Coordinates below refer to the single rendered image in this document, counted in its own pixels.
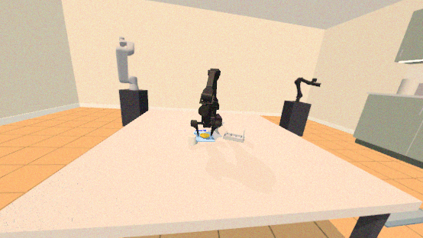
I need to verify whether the white dish rack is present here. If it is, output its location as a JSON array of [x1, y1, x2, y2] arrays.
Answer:
[[223, 132, 244, 143]]

